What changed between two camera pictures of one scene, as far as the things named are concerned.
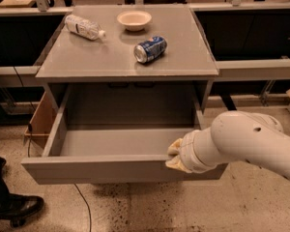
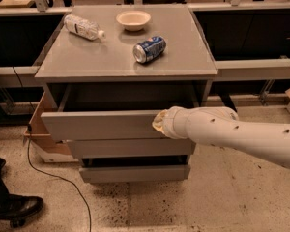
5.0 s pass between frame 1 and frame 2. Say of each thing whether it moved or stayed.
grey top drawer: moved
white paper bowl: stayed
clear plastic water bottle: stayed
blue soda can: stayed
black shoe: stayed
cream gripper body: moved
